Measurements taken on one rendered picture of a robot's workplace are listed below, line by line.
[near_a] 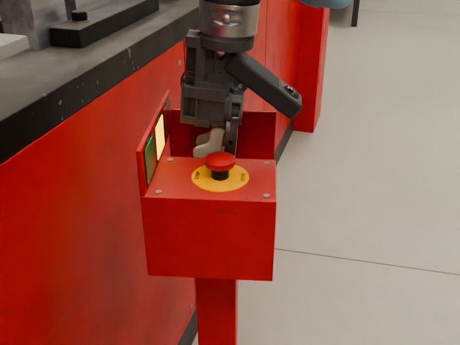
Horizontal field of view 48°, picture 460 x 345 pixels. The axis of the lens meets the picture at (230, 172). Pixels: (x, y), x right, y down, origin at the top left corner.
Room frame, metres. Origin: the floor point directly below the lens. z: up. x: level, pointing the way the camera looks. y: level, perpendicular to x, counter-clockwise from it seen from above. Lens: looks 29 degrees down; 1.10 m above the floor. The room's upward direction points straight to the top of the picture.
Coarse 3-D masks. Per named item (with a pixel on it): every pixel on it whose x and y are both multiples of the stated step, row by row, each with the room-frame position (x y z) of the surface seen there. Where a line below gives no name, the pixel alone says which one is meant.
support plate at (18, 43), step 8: (0, 40) 0.37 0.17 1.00; (8, 40) 0.37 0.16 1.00; (16, 40) 0.38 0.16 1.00; (24, 40) 0.38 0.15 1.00; (0, 48) 0.36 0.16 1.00; (8, 48) 0.37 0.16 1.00; (16, 48) 0.37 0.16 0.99; (24, 48) 0.38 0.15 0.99; (0, 56) 0.36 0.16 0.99; (8, 56) 0.36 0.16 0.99
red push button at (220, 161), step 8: (216, 152) 0.57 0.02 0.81; (224, 152) 0.57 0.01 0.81; (208, 160) 0.55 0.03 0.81; (216, 160) 0.55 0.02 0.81; (224, 160) 0.55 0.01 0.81; (232, 160) 0.55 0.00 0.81; (208, 168) 0.55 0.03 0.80; (216, 168) 0.54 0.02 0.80; (224, 168) 0.54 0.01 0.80; (216, 176) 0.55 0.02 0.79; (224, 176) 0.55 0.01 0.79
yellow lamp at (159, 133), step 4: (160, 120) 0.62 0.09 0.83; (160, 124) 0.61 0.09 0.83; (156, 128) 0.59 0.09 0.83; (160, 128) 0.61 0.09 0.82; (156, 132) 0.59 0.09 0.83; (160, 132) 0.61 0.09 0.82; (156, 136) 0.59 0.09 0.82; (160, 136) 0.61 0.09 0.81; (156, 140) 0.59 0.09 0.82; (160, 140) 0.61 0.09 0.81; (160, 144) 0.61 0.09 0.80; (164, 144) 0.63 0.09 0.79; (160, 148) 0.60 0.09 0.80; (160, 152) 0.60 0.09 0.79
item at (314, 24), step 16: (304, 16) 2.39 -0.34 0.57; (320, 16) 2.37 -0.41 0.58; (304, 32) 2.39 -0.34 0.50; (320, 32) 2.37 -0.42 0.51; (304, 48) 2.39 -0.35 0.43; (320, 48) 2.37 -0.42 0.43; (304, 64) 2.39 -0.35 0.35; (320, 64) 2.41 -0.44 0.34; (304, 80) 2.39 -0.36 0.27; (320, 80) 2.48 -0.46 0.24; (304, 96) 2.38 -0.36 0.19; (320, 96) 2.54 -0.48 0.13; (304, 112) 2.38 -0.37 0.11; (304, 128) 2.38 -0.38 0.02
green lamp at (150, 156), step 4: (152, 136) 0.56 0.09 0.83; (152, 140) 0.56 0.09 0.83; (148, 144) 0.54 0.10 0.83; (152, 144) 0.56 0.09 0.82; (148, 148) 0.54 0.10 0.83; (152, 148) 0.56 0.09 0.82; (148, 152) 0.54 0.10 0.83; (152, 152) 0.56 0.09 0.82; (148, 156) 0.53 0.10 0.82; (152, 156) 0.55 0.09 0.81; (148, 160) 0.53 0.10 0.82; (152, 160) 0.55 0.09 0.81; (148, 164) 0.53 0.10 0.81; (152, 164) 0.55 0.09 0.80; (148, 168) 0.53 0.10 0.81; (152, 168) 0.55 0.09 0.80; (148, 172) 0.53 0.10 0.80; (152, 172) 0.55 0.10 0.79; (148, 176) 0.53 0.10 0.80; (148, 180) 0.53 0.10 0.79
